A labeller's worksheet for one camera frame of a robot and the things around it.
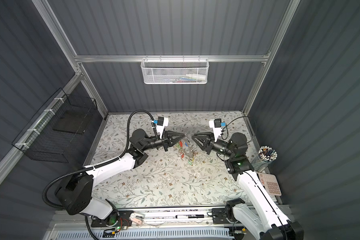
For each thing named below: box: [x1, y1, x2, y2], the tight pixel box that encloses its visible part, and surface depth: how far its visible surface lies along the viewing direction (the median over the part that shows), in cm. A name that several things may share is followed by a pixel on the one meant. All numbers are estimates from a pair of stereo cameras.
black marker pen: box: [175, 214, 205, 219], surface depth 75 cm
